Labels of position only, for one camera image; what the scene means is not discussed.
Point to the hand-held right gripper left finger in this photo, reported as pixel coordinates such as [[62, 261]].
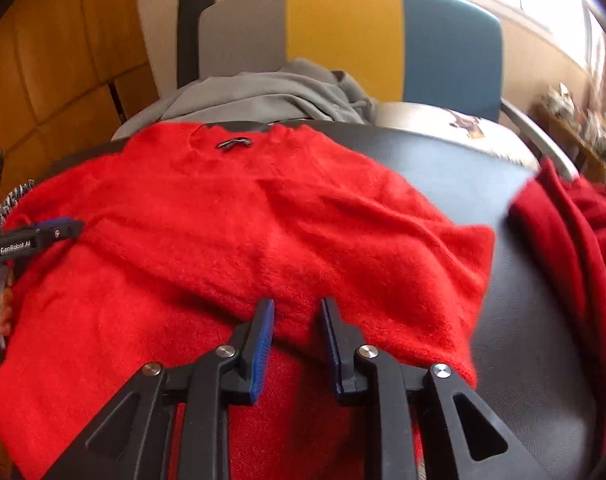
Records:
[[263, 350]]

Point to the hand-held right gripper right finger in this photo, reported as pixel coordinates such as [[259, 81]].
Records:
[[333, 355]]

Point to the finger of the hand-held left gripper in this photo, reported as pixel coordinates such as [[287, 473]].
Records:
[[58, 227]]

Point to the red fluffy sweater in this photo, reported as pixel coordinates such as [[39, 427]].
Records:
[[233, 220]]

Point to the red ribbed knit sweater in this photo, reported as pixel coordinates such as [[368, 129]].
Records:
[[578, 240]]

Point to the black white tweed cloth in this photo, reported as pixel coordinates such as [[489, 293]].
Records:
[[13, 205]]

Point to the grey garment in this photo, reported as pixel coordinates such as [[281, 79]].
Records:
[[263, 90]]

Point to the white printed pillow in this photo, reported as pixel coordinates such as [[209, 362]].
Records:
[[423, 120]]

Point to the blue yellow grey chair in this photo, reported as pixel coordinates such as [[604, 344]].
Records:
[[343, 35]]

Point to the wooden side desk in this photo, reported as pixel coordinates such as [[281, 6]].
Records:
[[583, 145]]

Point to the clear glass jars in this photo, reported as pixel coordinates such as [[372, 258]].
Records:
[[558, 97]]

